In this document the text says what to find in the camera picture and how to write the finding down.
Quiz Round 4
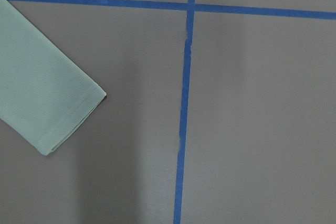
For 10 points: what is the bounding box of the green long-sleeve shirt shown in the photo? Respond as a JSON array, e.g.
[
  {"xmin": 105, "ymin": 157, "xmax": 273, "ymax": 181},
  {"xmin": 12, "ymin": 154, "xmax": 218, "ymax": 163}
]
[{"xmin": 1, "ymin": 0, "xmax": 106, "ymax": 156}]

